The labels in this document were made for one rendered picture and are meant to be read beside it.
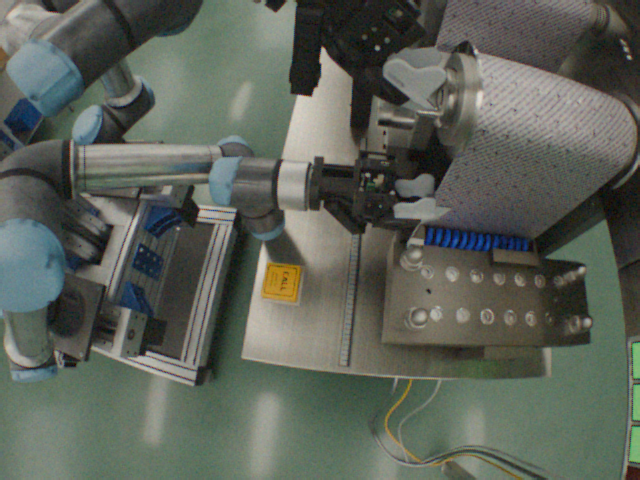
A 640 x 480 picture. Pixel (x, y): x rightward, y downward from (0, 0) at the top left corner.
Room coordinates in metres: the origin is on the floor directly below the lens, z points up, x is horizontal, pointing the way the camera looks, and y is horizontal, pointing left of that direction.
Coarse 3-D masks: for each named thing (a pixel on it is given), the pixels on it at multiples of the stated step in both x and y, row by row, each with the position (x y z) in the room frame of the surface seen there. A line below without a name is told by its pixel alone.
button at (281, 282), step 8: (272, 264) 0.19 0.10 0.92; (280, 264) 0.19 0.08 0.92; (272, 272) 0.18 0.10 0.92; (280, 272) 0.17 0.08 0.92; (288, 272) 0.17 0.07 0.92; (296, 272) 0.17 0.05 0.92; (264, 280) 0.16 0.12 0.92; (272, 280) 0.16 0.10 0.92; (280, 280) 0.16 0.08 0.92; (288, 280) 0.16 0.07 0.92; (296, 280) 0.16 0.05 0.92; (264, 288) 0.14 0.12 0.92; (272, 288) 0.14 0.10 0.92; (280, 288) 0.14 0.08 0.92; (288, 288) 0.14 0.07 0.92; (296, 288) 0.14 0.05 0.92; (264, 296) 0.13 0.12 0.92; (272, 296) 0.13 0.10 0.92; (280, 296) 0.13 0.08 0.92; (288, 296) 0.13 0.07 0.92; (296, 296) 0.12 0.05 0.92
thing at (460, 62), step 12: (456, 60) 0.29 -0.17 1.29; (468, 60) 0.27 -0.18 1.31; (468, 72) 0.25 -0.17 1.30; (468, 84) 0.24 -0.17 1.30; (468, 96) 0.23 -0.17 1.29; (468, 108) 0.22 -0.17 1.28; (456, 120) 0.22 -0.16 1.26; (444, 132) 0.24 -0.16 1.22; (456, 132) 0.21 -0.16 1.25; (444, 144) 0.22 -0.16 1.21
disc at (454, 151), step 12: (456, 48) 0.32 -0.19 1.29; (468, 48) 0.28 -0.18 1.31; (480, 60) 0.25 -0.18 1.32; (480, 72) 0.23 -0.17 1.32; (480, 84) 0.22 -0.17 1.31; (480, 96) 0.21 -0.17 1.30; (468, 120) 0.21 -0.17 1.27; (468, 132) 0.20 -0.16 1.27; (456, 144) 0.21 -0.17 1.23; (456, 156) 0.20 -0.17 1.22
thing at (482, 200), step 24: (456, 168) 0.20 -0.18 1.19; (480, 168) 0.20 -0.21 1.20; (456, 192) 0.20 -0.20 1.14; (480, 192) 0.19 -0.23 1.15; (504, 192) 0.18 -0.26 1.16; (528, 192) 0.18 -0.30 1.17; (552, 192) 0.17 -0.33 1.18; (576, 192) 0.16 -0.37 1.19; (456, 216) 0.19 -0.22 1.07; (480, 216) 0.18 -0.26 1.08; (504, 216) 0.18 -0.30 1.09; (528, 216) 0.17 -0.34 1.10; (552, 216) 0.16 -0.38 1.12
